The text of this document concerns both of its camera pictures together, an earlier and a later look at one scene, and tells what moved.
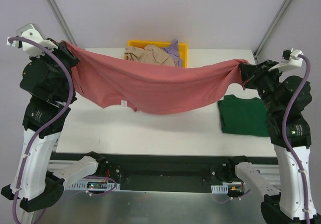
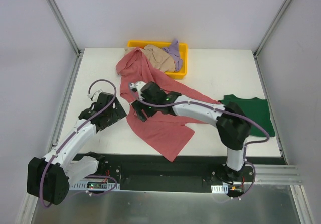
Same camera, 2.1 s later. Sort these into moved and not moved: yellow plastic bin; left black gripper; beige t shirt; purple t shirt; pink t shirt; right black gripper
Moved: right black gripper; pink t shirt; left black gripper
Not moved: purple t shirt; yellow plastic bin; beige t shirt
